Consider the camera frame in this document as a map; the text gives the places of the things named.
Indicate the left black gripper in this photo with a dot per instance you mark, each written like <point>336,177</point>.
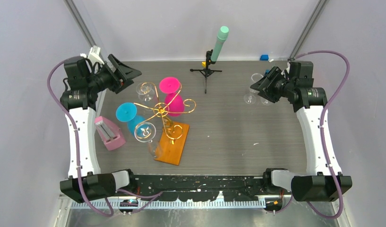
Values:
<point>123,75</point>

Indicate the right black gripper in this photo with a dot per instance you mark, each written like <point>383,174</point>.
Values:
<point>269,80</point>

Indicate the clear wine glass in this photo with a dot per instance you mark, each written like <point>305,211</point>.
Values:
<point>251,98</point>
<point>145,91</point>
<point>254,79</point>
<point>145,132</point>

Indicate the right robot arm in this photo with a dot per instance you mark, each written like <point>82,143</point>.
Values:
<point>323,180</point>

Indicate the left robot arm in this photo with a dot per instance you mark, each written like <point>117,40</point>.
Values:
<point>86,80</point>

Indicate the blue wine glass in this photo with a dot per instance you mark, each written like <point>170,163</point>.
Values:
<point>127,112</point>

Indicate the pink wine glass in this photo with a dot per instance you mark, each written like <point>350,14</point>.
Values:
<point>170,86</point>

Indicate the orange wooden rack base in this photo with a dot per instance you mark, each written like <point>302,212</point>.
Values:
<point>172,143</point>

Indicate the black tripod mic stand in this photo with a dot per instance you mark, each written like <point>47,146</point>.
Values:
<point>206,71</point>

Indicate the pink metronome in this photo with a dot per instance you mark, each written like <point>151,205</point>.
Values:
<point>110,133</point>

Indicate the mint green microphone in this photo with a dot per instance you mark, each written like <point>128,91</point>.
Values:
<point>222,36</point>

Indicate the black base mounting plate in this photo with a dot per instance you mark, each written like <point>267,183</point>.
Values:
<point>200,188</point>

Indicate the blue block by wall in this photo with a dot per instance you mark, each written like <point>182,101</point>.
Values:
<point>264,57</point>

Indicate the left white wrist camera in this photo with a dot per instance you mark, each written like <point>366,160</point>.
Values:
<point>94,56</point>

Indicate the gold wire glass rack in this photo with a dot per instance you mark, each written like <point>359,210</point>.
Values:
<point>161,109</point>

